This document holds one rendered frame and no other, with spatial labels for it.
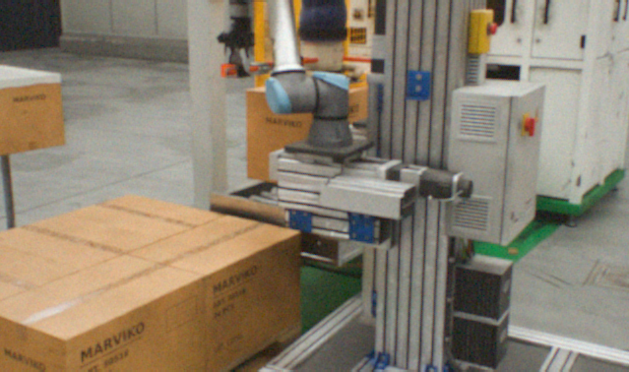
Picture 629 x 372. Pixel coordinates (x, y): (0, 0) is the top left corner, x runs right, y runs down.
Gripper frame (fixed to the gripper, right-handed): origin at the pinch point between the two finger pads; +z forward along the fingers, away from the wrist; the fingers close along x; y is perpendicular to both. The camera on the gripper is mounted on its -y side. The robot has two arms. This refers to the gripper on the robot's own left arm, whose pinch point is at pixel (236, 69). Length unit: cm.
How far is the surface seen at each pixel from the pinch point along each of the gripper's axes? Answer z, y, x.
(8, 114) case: 38, 15, 170
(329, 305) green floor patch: 121, 65, -2
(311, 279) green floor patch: 121, 87, 24
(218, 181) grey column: 80, 96, 97
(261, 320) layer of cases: 97, -10, -19
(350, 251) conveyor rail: 78, 34, -33
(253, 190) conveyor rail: 65, 49, 32
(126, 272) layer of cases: 67, -56, 5
